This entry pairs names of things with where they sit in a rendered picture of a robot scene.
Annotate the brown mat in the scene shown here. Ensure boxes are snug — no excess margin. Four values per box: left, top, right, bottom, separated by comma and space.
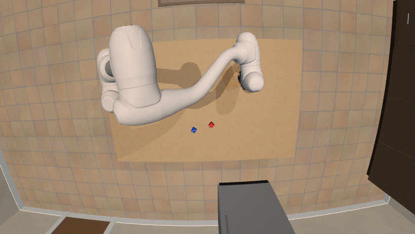
221, 66, 241, 91

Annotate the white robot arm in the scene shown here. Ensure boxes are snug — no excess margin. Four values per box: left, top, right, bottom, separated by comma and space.
97, 25, 265, 126

